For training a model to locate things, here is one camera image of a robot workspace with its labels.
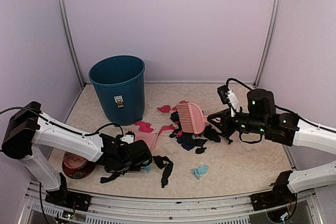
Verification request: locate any black scrap front centre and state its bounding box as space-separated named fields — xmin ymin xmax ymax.
xmin=153 ymin=155 xmax=174 ymax=188

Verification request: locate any left aluminium frame post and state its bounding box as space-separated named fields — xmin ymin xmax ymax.
xmin=57 ymin=0 xmax=86 ymax=90

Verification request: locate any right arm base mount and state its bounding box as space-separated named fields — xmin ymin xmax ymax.
xmin=250 ymin=170 xmax=297 ymax=211

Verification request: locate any blue plastic waste bin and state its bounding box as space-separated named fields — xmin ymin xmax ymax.
xmin=89 ymin=55 xmax=145 ymax=125

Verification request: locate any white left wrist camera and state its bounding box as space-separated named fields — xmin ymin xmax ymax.
xmin=120 ymin=131 xmax=135 ymax=144

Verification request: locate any right aluminium frame post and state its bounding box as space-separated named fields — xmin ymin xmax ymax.
xmin=253 ymin=0 xmax=281 ymax=88

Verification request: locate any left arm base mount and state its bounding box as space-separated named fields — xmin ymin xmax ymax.
xmin=45 ymin=173 xmax=92 ymax=212

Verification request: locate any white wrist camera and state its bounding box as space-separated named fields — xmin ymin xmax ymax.
xmin=217 ymin=85 xmax=241 ymax=117
xmin=120 ymin=131 xmax=135 ymax=144

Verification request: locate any pink scrap centre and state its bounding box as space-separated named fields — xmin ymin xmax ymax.
xmin=158 ymin=124 xmax=176 ymax=135

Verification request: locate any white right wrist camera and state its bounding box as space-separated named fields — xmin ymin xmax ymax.
xmin=217 ymin=85 xmax=241 ymax=117

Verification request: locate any light blue scrap front right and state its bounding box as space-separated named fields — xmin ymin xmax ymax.
xmin=192 ymin=165 xmax=209 ymax=180

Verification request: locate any pink scrap near bin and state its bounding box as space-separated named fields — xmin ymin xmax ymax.
xmin=134 ymin=121 xmax=154 ymax=133

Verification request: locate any aluminium frame post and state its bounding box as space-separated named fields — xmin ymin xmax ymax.
xmin=253 ymin=0 xmax=281 ymax=88
xmin=57 ymin=0 xmax=86 ymax=90

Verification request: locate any small pink scrap back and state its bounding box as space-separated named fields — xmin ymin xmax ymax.
xmin=157 ymin=104 xmax=171 ymax=113

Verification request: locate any front aluminium rail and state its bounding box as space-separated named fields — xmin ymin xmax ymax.
xmin=15 ymin=182 xmax=327 ymax=223

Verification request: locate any light blue scrap near dustpan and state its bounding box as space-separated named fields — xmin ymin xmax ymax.
xmin=142 ymin=165 xmax=152 ymax=173

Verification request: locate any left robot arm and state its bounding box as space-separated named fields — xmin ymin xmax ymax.
xmin=1 ymin=101 xmax=153 ymax=206

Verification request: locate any pink plastic hand brush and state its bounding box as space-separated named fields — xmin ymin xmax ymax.
xmin=177 ymin=102 xmax=208 ymax=134

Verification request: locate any pink plastic dustpan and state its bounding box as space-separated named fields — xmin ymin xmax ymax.
xmin=134 ymin=132 xmax=158 ymax=151

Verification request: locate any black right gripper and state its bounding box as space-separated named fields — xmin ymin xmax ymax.
xmin=208 ymin=108 xmax=269 ymax=137

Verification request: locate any large pink scrap back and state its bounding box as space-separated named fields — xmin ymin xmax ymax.
xmin=172 ymin=100 xmax=188 ymax=112

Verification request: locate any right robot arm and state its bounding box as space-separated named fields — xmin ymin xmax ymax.
xmin=207 ymin=89 xmax=335 ymax=205

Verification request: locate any black scrap front left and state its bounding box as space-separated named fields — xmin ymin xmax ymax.
xmin=100 ymin=172 xmax=124 ymax=184

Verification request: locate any black and blue scrap pile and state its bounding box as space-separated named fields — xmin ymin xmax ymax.
xmin=170 ymin=112 xmax=233 ymax=154

